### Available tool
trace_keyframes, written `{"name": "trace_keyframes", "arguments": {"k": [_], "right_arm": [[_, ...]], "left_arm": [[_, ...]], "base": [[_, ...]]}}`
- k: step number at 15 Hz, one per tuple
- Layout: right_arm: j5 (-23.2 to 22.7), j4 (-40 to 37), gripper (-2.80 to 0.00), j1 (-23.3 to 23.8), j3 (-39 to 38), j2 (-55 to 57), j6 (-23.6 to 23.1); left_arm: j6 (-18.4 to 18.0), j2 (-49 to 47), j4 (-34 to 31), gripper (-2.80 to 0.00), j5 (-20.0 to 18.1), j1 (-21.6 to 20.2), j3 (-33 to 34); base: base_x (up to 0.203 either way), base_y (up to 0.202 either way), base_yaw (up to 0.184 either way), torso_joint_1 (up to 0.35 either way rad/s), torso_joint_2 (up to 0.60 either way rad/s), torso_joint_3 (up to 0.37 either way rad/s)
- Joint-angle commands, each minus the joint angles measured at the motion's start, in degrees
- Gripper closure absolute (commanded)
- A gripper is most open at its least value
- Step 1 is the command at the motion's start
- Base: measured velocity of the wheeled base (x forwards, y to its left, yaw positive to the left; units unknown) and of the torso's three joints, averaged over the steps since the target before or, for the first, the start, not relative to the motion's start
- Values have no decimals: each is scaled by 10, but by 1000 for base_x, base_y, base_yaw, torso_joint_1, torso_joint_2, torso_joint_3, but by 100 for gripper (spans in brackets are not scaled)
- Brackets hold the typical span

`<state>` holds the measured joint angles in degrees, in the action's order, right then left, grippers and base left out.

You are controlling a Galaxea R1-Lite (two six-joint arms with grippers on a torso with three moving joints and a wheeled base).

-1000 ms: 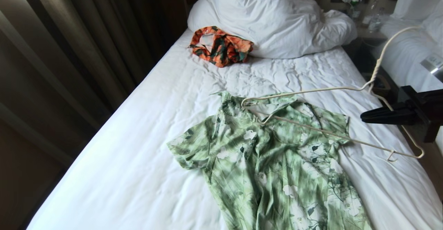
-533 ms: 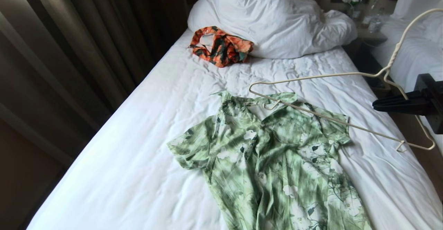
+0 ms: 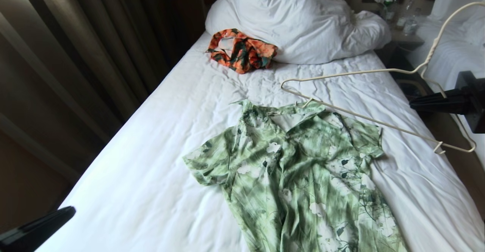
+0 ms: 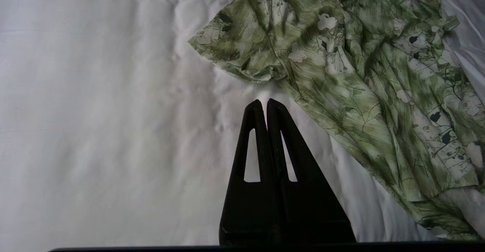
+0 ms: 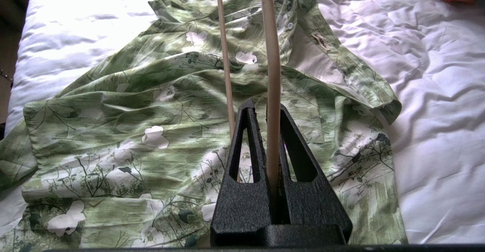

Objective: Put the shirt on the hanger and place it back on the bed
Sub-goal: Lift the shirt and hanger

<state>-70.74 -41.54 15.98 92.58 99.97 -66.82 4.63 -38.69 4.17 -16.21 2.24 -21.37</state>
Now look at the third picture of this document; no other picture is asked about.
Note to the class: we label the bed with white sheet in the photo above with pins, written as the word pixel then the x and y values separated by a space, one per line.
pixel 151 161

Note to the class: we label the neighbouring bed with white duvet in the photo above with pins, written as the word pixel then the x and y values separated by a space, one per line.
pixel 454 43

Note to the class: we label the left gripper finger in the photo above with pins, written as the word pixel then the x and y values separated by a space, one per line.
pixel 36 227

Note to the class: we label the orange floral shirt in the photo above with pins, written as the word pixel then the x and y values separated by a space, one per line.
pixel 242 53

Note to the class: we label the green floral shirt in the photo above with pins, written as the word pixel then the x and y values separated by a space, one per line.
pixel 295 176

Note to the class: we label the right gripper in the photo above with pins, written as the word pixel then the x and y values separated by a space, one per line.
pixel 473 104

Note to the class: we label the white pillow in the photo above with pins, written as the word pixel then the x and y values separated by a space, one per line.
pixel 295 21

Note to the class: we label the green labelled bottle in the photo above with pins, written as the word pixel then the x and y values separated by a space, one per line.
pixel 387 8

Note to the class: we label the brown curtain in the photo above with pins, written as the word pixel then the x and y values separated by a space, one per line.
pixel 75 55

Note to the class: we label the wooden nightstand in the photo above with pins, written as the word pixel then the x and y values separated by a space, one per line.
pixel 405 39

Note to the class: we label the clear plastic water bottle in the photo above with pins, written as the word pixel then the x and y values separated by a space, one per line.
pixel 410 24

